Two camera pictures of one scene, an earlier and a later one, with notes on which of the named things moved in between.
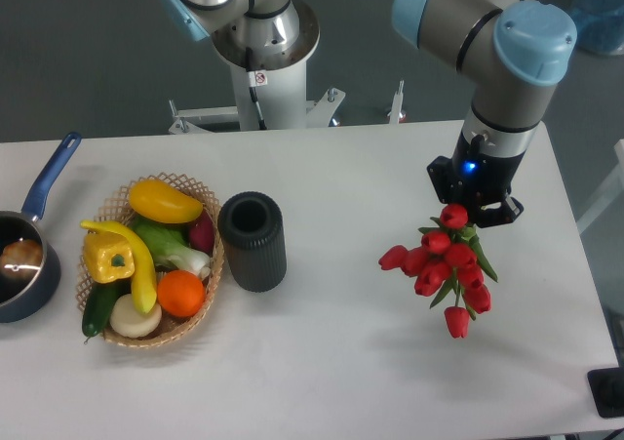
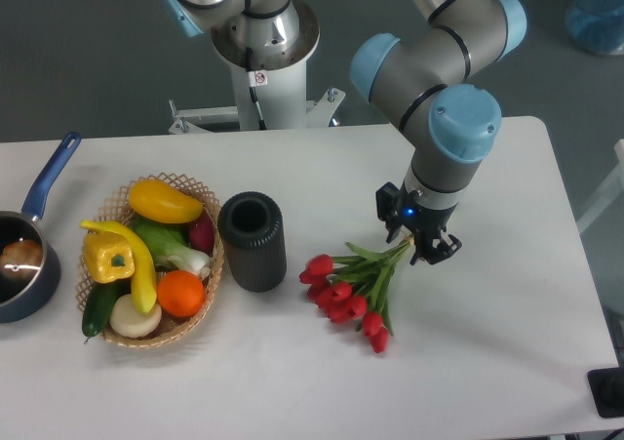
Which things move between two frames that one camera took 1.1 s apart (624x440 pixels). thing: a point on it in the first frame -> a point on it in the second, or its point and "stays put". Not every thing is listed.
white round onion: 129,321 stays put
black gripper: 479,176 -> 400,208
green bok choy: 168,245 stays put
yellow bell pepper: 108,256 stays put
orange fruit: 180,294 stays put
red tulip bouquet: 448,256 -> 356,286
